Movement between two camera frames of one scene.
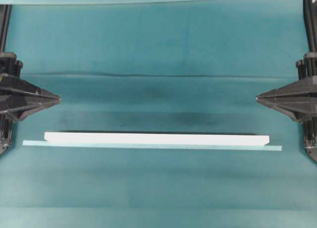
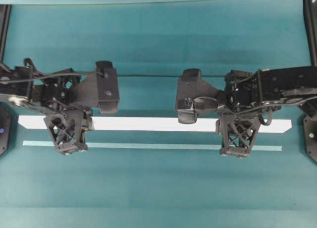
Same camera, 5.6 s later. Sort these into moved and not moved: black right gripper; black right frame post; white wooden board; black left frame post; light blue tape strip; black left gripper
Moved: white wooden board; black left gripper; black right gripper
Not moved: black left frame post; black right frame post; light blue tape strip
